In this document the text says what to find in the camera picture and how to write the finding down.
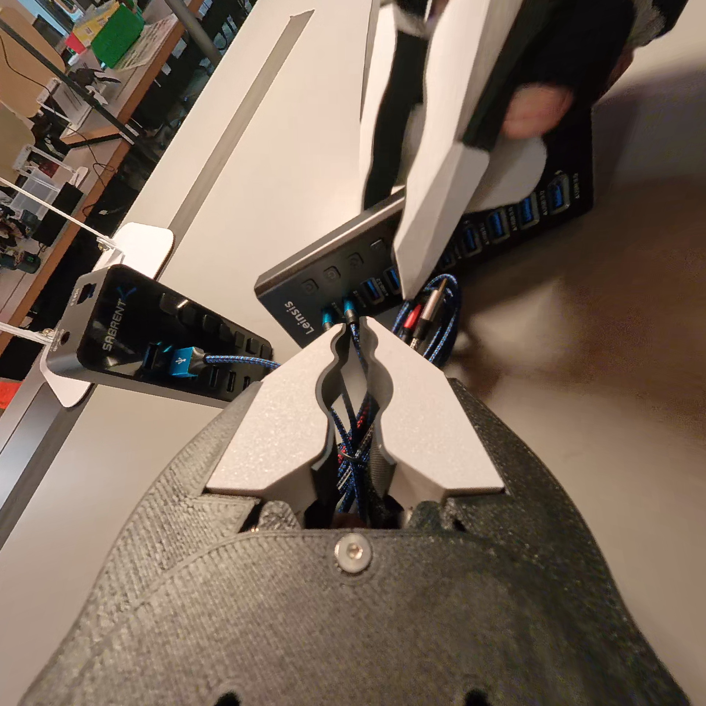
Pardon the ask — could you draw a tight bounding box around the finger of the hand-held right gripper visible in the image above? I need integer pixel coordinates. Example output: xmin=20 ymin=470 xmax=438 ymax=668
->
xmin=395 ymin=0 xmax=517 ymax=301
xmin=359 ymin=0 xmax=436 ymax=210

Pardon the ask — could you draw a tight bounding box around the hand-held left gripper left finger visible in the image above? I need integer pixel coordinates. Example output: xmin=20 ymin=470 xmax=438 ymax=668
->
xmin=206 ymin=322 xmax=347 ymax=495

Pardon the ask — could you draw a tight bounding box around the brown wooden table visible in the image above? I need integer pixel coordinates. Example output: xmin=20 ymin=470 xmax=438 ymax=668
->
xmin=0 ymin=11 xmax=206 ymax=354

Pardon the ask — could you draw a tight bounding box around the blue plug usb cable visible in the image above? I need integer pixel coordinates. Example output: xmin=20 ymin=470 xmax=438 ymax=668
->
xmin=341 ymin=296 xmax=381 ymax=420
xmin=145 ymin=341 xmax=283 ymax=382
xmin=319 ymin=299 xmax=365 ymax=420

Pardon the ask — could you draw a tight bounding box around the bundle of braided cables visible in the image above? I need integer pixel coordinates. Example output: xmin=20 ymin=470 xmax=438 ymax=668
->
xmin=330 ymin=273 xmax=463 ymax=516

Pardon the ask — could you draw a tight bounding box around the clear plastic storage box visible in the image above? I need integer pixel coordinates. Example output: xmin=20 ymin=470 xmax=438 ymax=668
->
xmin=11 ymin=165 xmax=60 ymax=221

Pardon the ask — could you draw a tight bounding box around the green plastic bin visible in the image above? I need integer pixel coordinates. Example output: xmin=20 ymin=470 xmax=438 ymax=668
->
xmin=91 ymin=0 xmax=145 ymax=69

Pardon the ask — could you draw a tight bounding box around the thick black usb hub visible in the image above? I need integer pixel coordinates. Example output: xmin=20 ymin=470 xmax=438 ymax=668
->
xmin=44 ymin=264 xmax=275 ymax=410

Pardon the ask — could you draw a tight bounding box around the person's right hand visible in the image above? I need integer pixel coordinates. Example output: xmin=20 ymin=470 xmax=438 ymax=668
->
xmin=503 ymin=84 xmax=575 ymax=140

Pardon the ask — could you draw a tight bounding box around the grey metal pole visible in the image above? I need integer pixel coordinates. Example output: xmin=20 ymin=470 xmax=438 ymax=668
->
xmin=165 ymin=0 xmax=222 ymax=67

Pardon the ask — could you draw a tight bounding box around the white lamp stand base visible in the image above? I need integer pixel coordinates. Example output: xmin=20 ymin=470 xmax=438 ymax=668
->
xmin=0 ymin=174 xmax=175 ymax=410

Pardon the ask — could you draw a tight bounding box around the slim black usb hub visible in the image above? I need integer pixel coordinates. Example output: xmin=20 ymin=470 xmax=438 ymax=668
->
xmin=254 ymin=96 xmax=595 ymax=349

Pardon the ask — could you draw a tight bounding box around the orange plug usb cable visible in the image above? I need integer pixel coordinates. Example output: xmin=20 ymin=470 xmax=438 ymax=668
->
xmin=411 ymin=276 xmax=450 ymax=345

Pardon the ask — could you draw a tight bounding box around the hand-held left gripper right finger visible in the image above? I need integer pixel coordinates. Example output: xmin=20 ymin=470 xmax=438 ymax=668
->
xmin=359 ymin=317 xmax=506 ymax=495

